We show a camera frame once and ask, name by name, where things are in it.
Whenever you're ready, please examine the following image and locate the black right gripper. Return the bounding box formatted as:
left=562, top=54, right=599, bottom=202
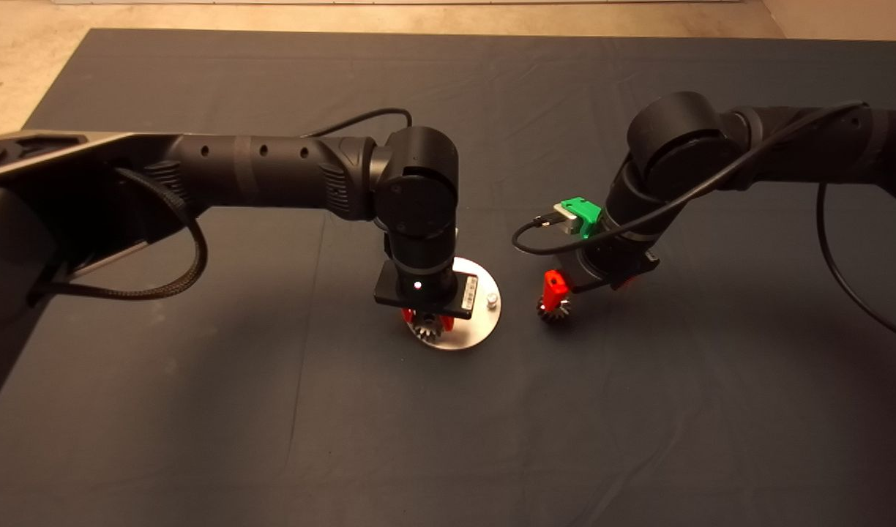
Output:
left=540, top=238, right=660, bottom=312

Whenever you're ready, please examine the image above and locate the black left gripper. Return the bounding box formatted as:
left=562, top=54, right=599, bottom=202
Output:
left=373, top=262, right=482, bottom=332

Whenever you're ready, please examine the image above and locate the small steel planetary gear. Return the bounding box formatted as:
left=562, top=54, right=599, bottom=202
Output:
left=411, top=311, right=445, bottom=345

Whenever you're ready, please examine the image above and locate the dark bevel gear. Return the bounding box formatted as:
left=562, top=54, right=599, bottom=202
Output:
left=538, top=296, right=572, bottom=324

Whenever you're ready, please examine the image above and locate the round metal carrier plate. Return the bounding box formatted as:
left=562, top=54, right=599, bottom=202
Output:
left=406, top=256, right=502, bottom=351

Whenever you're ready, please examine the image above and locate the dark grey table cloth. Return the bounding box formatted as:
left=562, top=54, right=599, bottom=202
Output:
left=0, top=29, right=896, bottom=527

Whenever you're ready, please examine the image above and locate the green right camera mount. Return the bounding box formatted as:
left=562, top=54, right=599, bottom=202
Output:
left=560, top=198, right=602, bottom=241

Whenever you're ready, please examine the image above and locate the black right camera cable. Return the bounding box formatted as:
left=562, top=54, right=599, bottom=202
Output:
left=510, top=101, right=896, bottom=345

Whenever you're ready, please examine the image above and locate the black camera cable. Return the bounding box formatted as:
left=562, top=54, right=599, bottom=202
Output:
left=510, top=101, right=896, bottom=345
left=302, top=108, right=414, bottom=140

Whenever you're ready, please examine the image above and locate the black left camera cable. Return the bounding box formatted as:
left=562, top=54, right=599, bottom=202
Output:
left=302, top=108, right=414, bottom=140

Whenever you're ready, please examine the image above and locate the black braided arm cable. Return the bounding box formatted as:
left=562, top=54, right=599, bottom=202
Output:
left=27, top=167, right=209, bottom=308

